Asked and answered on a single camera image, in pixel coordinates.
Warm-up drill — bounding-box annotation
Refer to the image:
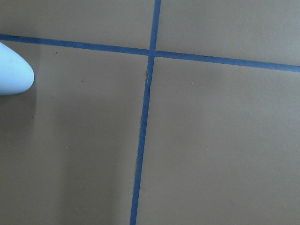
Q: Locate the light blue cup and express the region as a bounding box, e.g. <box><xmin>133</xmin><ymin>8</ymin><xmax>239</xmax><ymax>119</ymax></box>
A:
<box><xmin>0</xmin><ymin>43</ymin><xmax>34</xmax><ymax>96</ymax></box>

